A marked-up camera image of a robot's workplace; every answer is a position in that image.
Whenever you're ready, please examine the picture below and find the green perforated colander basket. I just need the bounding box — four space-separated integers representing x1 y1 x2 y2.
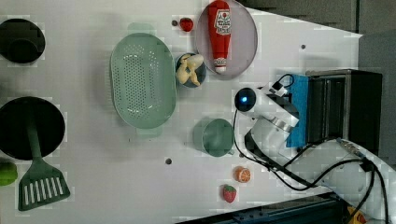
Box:
109 22 177 132

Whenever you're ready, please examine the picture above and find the green metal cup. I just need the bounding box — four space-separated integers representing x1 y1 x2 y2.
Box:
192 118 234 158

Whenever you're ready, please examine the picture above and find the black cylinder cup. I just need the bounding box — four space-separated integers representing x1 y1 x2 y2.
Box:
0 19 46 63

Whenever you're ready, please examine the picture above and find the green pepper toy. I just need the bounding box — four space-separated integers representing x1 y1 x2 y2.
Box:
0 162 18 186

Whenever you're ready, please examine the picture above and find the red strawberry toy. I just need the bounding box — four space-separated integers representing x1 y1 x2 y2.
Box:
222 185 237 203
179 18 194 33

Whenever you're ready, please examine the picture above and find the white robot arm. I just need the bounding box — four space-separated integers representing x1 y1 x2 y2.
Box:
234 86 396 224

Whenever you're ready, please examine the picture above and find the red plush ketchup bottle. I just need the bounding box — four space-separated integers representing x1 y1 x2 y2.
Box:
207 0 232 74

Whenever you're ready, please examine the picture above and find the black round pan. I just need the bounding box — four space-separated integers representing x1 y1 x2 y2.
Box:
0 96 65 161

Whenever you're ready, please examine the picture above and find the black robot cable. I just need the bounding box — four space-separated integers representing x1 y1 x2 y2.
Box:
232 73 390 224

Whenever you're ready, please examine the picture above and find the pink round plate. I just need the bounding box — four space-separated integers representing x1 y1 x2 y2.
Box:
195 0 258 78

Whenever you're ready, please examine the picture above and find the blue taped oven door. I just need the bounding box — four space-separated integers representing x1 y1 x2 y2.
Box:
287 75 309 147

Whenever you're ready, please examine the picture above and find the orange slice toy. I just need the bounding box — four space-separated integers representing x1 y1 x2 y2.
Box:
233 166 251 183

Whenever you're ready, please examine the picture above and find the green slotted spatula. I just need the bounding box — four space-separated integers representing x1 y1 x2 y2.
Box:
18 105 70 211

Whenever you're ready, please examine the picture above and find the yellow plush banana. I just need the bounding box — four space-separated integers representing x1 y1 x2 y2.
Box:
177 54 204 86

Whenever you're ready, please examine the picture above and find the small blue bowl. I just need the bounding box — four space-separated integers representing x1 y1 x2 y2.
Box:
176 54 206 88

